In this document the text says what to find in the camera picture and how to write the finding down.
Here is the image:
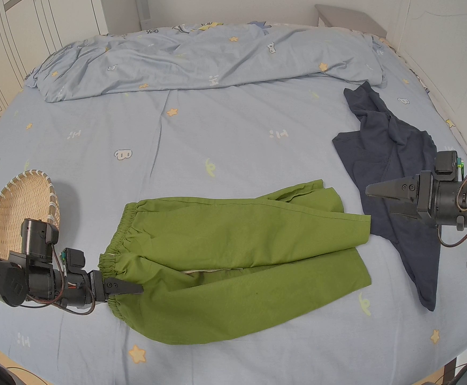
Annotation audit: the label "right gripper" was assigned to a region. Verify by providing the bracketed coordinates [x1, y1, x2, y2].
[365, 170, 467, 229]

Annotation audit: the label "grey bedside table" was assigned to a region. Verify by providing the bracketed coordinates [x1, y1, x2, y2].
[315, 3, 388, 39]

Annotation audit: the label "pale blue quilt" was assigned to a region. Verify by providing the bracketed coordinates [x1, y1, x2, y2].
[25, 20, 388, 103]

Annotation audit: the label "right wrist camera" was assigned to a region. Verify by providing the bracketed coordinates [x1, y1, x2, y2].
[434, 150, 465, 181]

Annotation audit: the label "round woven basket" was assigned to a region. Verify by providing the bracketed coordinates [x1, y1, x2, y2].
[0, 170, 61, 260]

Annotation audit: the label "bed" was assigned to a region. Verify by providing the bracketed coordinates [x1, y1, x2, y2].
[0, 0, 467, 385]

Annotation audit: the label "dark blue garment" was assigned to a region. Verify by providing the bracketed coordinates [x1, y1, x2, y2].
[332, 80, 441, 312]

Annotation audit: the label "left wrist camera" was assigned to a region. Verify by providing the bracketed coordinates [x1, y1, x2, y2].
[59, 248, 86, 282]

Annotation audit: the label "green shorts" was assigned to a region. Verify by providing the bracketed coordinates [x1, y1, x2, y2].
[98, 179, 372, 346]

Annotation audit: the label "white wardrobe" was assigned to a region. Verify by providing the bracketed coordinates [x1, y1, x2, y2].
[0, 0, 110, 125]

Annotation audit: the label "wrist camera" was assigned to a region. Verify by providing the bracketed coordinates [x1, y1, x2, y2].
[59, 248, 86, 282]
[434, 150, 465, 181]

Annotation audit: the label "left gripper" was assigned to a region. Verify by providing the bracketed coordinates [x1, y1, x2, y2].
[59, 271, 144, 309]

